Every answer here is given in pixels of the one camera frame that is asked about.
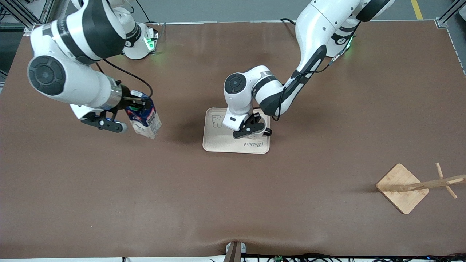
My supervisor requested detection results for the white smiley face mug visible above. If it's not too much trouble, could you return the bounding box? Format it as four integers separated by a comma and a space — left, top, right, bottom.
245, 124, 273, 140

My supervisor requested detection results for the blue white milk carton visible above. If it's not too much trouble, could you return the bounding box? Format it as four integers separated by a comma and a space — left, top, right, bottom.
125, 90, 162, 140

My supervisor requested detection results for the beige rabbit print tray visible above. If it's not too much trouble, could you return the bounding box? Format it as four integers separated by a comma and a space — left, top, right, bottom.
202, 107, 270, 155

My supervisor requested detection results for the brown table cover sheet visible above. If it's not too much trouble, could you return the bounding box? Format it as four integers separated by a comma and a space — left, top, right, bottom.
0, 21, 466, 259

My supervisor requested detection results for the wooden mug stand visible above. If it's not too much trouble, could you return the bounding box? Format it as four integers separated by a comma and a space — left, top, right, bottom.
375, 162, 466, 215

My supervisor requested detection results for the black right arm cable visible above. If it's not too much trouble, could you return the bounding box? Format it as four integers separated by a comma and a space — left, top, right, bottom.
95, 58, 154, 99

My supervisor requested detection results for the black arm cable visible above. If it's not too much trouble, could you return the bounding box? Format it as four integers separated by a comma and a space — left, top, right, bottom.
271, 47, 337, 122
95, 58, 154, 99

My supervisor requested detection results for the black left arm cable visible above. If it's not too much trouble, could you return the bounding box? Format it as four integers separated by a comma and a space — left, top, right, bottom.
271, 47, 337, 122

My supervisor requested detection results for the metal table clamp bracket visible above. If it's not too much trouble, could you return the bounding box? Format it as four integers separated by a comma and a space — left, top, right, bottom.
225, 241, 247, 262

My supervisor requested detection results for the aluminium frame profile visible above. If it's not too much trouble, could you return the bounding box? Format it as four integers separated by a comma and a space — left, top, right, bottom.
435, 0, 466, 29
0, 0, 55, 37

